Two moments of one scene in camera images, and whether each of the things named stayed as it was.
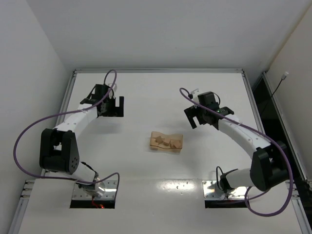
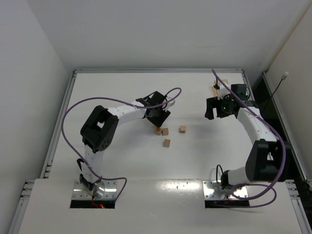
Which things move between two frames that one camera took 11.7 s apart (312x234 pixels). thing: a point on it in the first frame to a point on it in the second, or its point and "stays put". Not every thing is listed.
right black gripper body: [197, 115] to [213, 107]
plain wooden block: [166, 141] to [165, 131]
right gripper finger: [190, 110] to [211, 103]
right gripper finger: [192, 122] to [209, 113]
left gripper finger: [121, 101] to [166, 114]
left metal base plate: [109, 193] stays put
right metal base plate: [211, 192] stays put
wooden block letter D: [159, 140] to [159, 131]
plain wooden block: [175, 144] to [166, 143]
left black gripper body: [113, 107] to [159, 119]
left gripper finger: [116, 114] to [157, 121]
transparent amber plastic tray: [172, 143] to [216, 87]
